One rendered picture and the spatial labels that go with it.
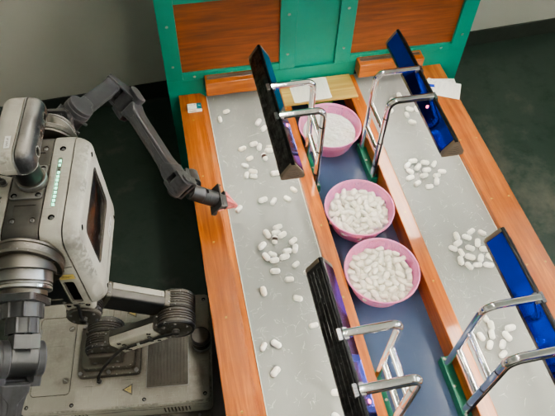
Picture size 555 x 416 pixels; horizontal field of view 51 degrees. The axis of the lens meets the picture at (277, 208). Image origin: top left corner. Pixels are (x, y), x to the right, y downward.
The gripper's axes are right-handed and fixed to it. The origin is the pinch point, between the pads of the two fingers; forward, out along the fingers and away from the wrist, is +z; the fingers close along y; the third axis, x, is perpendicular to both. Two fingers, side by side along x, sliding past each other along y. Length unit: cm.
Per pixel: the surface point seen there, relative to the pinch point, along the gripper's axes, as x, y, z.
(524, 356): -62, -83, 29
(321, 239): -13.1, -16.3, 26.5
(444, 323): -33, -56, 51
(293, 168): -32.1, -8.2, -2.0
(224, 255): 9.3, -16.1, -1.2
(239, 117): 1, 54, 14
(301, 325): -2.3, -46.6, 16.6
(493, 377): -50, -83, 33
